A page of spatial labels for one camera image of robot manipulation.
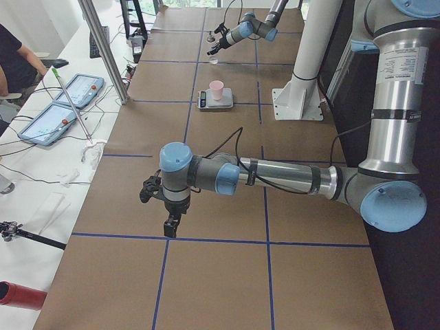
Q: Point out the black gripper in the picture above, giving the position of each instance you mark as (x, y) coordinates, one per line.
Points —
(223, 40)
(176, 207)

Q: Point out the pink plastic cup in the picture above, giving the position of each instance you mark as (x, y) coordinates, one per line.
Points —
(216, 87)

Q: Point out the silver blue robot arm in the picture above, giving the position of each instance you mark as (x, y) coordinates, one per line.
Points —
(248, 24)
(383, 188)

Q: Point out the white digital kitchen scale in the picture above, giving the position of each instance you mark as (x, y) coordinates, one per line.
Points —
(206, 101)

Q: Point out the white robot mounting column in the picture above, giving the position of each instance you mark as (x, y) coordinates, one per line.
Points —
(299, 99)

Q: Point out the upper blue teach pendant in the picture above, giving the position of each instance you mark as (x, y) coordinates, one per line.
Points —
(84, 88)

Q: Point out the blue teach pendant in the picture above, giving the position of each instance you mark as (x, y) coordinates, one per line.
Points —
(48, 126)
(84, 88)

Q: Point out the lower blue teach pendant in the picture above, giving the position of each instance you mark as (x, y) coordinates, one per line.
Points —
(48, 126)

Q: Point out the black tripod leg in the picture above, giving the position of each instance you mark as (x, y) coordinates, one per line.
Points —
(11, 229)

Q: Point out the long metal rod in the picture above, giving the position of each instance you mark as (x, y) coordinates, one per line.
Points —
(90, 141)

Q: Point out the red cylinder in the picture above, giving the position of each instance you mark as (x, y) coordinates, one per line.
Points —
(14, 295)

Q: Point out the person in black shirt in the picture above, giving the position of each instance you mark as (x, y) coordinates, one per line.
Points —
(21, 69)

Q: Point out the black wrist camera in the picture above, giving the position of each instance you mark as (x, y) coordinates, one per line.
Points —
(152, 187)
(222, 29)

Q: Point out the aluminium frame post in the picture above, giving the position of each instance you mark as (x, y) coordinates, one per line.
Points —
(93, 21)

